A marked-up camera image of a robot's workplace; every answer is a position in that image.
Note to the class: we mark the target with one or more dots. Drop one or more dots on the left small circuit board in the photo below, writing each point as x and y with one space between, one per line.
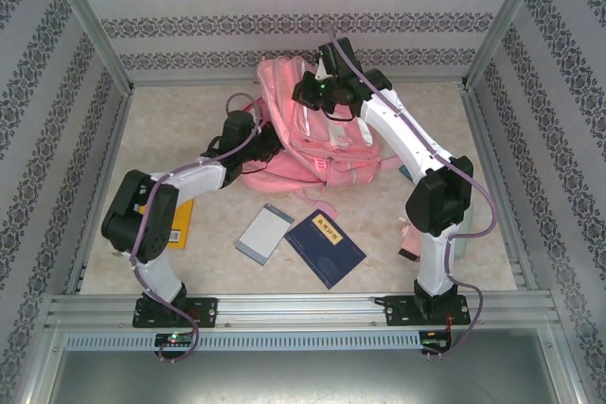
175 339

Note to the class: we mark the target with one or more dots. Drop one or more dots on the right aluminium side beam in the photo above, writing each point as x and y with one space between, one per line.
483 148

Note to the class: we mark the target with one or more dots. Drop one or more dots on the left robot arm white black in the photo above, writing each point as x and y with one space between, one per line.
137 219

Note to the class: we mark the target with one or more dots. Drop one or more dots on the pink pencil sharpener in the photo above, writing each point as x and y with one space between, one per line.
411 243

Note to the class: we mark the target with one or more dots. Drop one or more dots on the pink backpack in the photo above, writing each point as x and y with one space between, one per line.
284 92

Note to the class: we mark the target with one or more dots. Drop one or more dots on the aluminium mounting rail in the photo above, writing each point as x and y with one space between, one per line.
298 309

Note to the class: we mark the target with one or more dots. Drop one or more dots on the aluminium side beam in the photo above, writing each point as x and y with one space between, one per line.
111 148
483 148

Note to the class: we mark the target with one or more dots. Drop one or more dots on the grey metal sheet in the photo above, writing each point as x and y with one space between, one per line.
303 378

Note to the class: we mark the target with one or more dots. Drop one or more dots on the small circuit board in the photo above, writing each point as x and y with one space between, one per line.
175 339
433 339

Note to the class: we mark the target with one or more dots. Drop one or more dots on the aluminium back beam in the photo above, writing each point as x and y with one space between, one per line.
189 81

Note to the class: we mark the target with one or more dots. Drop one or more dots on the dark blue book yellow label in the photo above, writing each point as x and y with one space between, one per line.
326 248

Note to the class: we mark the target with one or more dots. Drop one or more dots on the left aluminium side beam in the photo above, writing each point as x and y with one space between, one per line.
111 148

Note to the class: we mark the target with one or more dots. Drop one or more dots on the teal wallet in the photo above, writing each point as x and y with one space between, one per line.
405 171

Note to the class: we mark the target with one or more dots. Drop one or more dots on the aluminium frame post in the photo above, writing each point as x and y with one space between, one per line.
506 11
85 11

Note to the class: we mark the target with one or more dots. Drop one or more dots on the left aluminium frame post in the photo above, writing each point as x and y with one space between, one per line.
85 11

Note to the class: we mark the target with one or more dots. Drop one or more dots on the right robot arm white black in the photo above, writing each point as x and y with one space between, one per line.
435 205

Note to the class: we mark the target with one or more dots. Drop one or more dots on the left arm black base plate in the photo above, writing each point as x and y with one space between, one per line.
208 311

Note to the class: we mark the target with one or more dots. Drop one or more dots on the right small circuit board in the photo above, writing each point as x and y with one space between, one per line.
433 339

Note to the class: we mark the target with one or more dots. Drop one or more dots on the grey white notebook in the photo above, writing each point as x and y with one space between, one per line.
265 233

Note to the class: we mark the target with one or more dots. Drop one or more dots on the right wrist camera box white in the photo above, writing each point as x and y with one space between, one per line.
322 68

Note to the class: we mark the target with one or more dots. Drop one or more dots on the right aluminium frame post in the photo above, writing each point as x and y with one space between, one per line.
506 11

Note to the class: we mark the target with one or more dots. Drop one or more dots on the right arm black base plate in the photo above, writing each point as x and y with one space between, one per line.
397 311

